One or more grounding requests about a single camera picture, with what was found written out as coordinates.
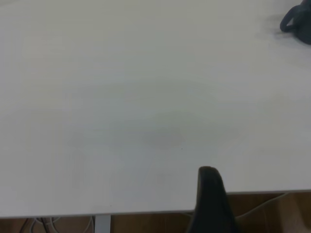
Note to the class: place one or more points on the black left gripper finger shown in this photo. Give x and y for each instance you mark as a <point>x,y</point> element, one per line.
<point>211,208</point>

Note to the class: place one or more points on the dark grey ceramic mug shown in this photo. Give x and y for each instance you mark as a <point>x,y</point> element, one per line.
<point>303,29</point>

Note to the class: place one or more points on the grey metal table leg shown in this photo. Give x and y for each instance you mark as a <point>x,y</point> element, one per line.
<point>102,224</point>

